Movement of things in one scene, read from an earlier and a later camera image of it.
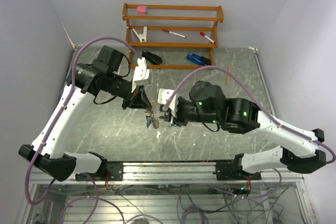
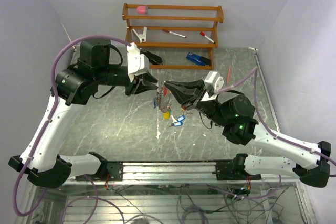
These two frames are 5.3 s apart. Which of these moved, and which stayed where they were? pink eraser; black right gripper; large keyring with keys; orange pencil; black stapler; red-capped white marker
Moved: black right gripper; large keyring with keys
Stayed: orange pencil; black stapler; red-capped white marker; pink eraser
